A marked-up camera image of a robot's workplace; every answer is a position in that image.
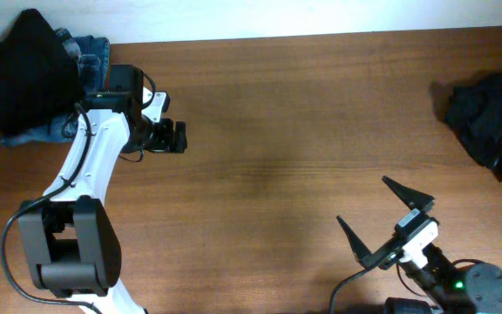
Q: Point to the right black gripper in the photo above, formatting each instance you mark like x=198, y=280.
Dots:
x=385, y=254

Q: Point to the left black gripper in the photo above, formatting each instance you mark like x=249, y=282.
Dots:
x=166, y=142

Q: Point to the black jeans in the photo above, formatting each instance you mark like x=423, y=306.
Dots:
x=38, y=78

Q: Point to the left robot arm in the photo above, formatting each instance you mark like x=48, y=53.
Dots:
x=70, y=245

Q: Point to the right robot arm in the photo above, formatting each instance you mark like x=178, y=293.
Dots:
x=462, y=286

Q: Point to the folded blue denim jeans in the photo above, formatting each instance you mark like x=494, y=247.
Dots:
x=92, y=57

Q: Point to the dark navy crumpled garment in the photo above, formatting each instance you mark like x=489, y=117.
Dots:
x=475, y=116

